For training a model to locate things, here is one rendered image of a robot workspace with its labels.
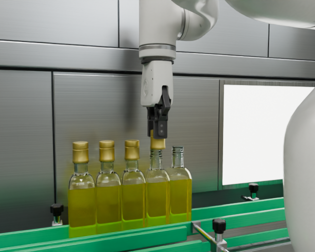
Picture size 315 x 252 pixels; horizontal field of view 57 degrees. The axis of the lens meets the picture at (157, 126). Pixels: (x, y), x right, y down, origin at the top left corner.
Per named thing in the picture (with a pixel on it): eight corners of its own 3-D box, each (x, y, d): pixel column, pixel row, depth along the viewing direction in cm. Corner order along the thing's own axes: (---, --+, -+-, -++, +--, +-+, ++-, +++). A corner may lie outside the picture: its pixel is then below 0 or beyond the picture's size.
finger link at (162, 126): (152, 108, 65) (152, 138, 65) (157, 109, 62) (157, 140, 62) (166, 108, 66) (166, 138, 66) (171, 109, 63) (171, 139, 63)
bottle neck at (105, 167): (112, 169, 68) (112, 148, 68) (114, 171, 65) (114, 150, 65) (99, 169, 67) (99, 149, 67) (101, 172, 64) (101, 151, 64)
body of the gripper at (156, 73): (135, 59, 70) (135, 106, 71) (148, 52, 60) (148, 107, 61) (164, 61, 72) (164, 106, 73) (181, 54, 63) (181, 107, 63)
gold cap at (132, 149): (137, 157, 70) (137, 139, 69) (141, 159, 66) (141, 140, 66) (123, 158, 69) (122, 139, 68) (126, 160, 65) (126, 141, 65)
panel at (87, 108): (316, 177, 107) (320, 83, 104) (323, 179, 104) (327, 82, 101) (57, 204, 77) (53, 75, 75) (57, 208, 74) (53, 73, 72)
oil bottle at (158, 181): (162, 247, 74) (163, 164, 73) (171, 258, 69) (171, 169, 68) (141, 250, 73) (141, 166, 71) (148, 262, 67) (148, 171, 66)
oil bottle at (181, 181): (182, 242, 77) (183, 162, 75) (192, 252, 72) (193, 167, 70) (162, 246, 75) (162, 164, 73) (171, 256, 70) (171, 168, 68)
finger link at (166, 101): (157, 77, 65) (153, 99, 68) (167, 95, 59) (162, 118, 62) (162, 78, 65) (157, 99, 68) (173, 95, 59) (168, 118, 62)
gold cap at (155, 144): (162, 147, 70) (162, 128, 70) (167, 149, 67) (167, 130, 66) (148, 147, 69) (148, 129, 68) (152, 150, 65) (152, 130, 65)
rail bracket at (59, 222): (66, 248, 75) (65, 197, 74) (67, 261, 68) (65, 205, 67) (49, 250, 74) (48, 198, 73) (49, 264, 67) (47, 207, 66)
